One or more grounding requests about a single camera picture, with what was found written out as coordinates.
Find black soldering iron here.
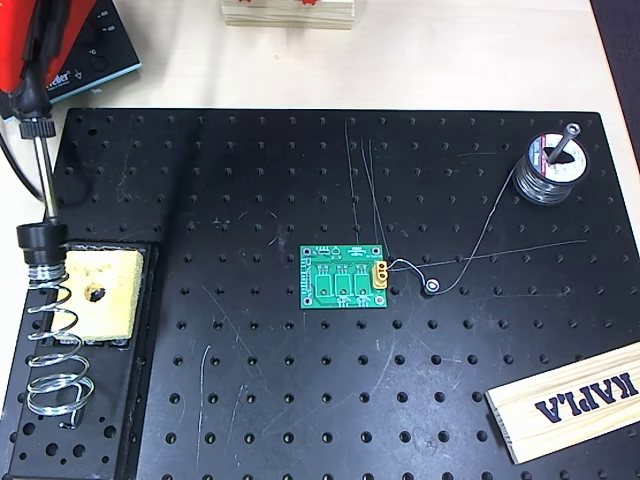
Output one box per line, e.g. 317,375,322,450
13,0,60,226

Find teal Weller soldering station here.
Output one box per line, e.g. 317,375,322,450
44,0,143,104

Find green circuit board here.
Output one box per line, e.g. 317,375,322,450
298,243,391,310

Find metal spring iron holder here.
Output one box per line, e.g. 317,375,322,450
16,222,96,431

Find wooden block with red parts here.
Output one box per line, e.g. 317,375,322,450
219,0,357,32

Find yellow cleaning sponge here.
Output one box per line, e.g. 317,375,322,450
52,249,146,346

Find black iron stand base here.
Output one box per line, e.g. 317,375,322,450
0,241,164,480

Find yellow power connector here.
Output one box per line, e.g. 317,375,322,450
370,258,392,291

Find black perforated breadboard plate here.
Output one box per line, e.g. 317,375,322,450
0,107,640,480

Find printed Kapla wood plank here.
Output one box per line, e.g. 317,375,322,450
484,342,640,465

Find thin solder wire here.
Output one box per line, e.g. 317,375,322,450
387,167,519,296

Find solder wire spool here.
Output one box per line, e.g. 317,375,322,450
512,130,591,206

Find metal spool post bolt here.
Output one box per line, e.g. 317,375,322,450
547,123,582,166

